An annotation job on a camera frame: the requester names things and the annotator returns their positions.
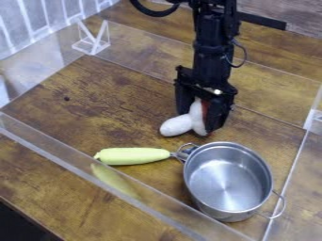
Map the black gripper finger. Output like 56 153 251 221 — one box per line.
175 82 195 115
205 97 231 133

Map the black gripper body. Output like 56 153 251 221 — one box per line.
174 41 239 109

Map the white and brown plush mushroom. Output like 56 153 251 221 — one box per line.
160 98 207 137

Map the silver metal pot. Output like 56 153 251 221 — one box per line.
175 141 286 222

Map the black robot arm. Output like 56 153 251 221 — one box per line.
175 0 241 136

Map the black strip on table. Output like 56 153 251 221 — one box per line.
239 12 287 30

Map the clear acrylic front barrier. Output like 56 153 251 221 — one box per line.
0 112 254 241

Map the yellow-green handled utensil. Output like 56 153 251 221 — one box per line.
94 148 191 166

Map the clear acrylic triangular bracket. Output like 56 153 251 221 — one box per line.
72 21 111 56

